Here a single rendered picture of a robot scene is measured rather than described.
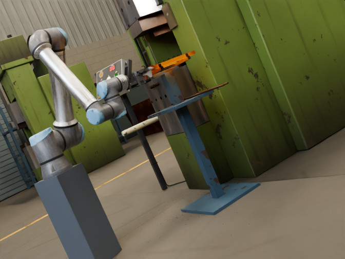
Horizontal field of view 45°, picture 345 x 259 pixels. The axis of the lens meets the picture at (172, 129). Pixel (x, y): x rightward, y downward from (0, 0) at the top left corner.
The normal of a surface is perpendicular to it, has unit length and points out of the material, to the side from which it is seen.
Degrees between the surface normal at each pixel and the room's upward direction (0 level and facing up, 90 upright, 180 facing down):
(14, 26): 90
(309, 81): 90
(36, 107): 90
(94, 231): 90
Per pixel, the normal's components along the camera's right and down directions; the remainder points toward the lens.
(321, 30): 0.44, -0.11
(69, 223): -0.49, 0.29
